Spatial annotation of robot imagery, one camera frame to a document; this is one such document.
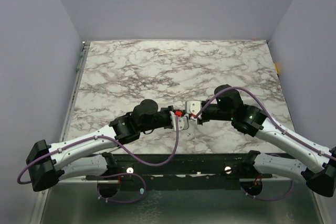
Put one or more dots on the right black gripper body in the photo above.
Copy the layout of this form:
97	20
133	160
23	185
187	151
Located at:
202	115

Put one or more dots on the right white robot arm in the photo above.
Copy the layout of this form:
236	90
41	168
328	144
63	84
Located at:
310	162

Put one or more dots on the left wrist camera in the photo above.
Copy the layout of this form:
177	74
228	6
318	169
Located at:
179	120

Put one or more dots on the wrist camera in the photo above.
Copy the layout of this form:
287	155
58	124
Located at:
192	108
179	120

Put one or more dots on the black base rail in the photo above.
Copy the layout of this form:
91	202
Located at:
182	172

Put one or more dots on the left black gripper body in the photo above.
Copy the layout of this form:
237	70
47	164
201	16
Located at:
161	120

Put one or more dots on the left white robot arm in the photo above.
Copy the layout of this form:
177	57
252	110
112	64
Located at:
46	162

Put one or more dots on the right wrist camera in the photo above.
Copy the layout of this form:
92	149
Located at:
192	108

